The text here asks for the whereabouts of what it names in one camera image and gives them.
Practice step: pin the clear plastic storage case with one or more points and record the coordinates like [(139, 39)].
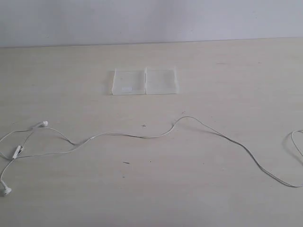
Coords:
[(145, 82)]

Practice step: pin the white wired earphones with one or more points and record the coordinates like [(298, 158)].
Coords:
[(6, 190)]

